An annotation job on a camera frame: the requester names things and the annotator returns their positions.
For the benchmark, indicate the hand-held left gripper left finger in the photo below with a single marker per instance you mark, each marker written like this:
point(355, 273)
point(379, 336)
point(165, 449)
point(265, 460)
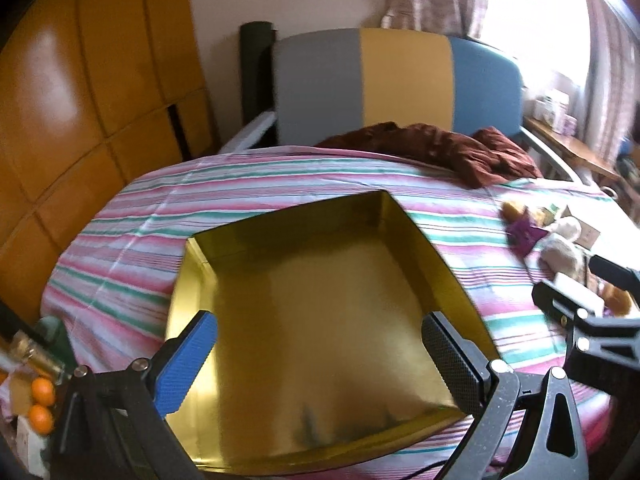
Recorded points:
point(187, 360)

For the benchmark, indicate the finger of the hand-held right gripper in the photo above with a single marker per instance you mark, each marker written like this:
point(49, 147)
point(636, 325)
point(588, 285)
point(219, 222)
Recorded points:
point(555, 300)
point(612, 272)

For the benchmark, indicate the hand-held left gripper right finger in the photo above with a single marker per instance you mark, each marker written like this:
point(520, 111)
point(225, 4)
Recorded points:
point(450, 360)

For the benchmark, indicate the pale cream packet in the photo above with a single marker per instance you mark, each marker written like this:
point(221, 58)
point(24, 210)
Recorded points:
point(580, 291)

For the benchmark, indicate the white plastic ball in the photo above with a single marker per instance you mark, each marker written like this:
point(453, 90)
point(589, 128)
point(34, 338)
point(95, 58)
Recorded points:
point(560, 260)
point(565, 229)

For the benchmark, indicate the cream carton box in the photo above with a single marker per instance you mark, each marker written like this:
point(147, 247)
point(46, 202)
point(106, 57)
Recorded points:
point(585, 232)

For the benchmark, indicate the purple snack packet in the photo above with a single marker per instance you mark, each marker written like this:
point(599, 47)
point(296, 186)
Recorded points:
point(525, 235)

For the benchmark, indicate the small green box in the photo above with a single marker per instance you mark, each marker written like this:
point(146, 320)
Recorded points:
point(551, 212)

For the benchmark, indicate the yellow sponge cake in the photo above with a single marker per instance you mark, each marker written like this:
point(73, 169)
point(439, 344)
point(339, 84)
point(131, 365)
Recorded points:
point(513, 209)

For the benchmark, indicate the gold cardboard box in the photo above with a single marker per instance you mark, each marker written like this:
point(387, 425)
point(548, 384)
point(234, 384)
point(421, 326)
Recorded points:
point(310, 320)

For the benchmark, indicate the brown bread bun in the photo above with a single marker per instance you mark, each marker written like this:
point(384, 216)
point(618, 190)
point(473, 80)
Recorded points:
point(617, 300)

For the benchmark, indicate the striped bed sheet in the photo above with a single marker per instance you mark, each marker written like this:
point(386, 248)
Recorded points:
point(150, 240)

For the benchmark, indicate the wooden shelf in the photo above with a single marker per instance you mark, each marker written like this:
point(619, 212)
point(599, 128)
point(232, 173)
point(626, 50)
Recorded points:
point(575, 152)

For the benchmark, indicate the orange fruit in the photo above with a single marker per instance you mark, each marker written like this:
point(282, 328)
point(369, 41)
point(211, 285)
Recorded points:
point(42, 391)
point(41, 419)

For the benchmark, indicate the white box on shelf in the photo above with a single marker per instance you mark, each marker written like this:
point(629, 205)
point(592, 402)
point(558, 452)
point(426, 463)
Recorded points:
point(552, 110)

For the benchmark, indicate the brown blanket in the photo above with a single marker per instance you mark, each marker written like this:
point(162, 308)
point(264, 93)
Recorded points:
point(450, 147)

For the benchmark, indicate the grey yellow blue headboard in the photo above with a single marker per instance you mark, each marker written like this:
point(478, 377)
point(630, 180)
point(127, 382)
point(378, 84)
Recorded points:
point(400, 80)

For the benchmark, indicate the wooden wardrobe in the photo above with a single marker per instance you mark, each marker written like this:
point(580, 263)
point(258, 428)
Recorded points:
point(75, 110)

